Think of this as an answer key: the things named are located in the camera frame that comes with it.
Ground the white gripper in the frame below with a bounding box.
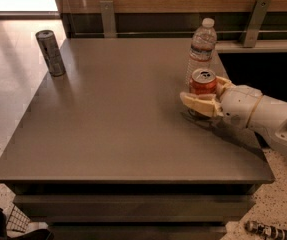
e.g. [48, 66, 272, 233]
[180, 76, 263, 129]

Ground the red coke can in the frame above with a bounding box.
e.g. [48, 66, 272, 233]
[189, 68, 217, 95]

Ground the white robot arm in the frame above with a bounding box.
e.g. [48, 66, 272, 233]
[180, 77, 287, 158]

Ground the silver redbull can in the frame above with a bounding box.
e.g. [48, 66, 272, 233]
[35, 30, 66, 77]

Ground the clear plastic water bottle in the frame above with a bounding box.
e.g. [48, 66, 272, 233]
[185, 18, 217, 84]

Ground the grey cabinet with drawers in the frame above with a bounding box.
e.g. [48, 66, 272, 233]
[0, 39, 274, 240]

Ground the black white striped cylinder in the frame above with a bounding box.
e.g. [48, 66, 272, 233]
[245, 221, 287, 240]

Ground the black object on floor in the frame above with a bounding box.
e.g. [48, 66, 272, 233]
[0, 206, 55, 240]

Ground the right metal bracket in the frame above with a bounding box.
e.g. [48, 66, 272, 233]
[242, 0, 272, 48]

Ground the metal bracket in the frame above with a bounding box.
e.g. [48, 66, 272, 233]
[100, 0, 117, 38]
[242, 0, 272, 48]

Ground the left metal bracket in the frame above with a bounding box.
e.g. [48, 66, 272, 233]
[100, 0, 117, 38]

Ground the black wire basket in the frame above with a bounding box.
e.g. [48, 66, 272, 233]
[5, 204, 30, 233]

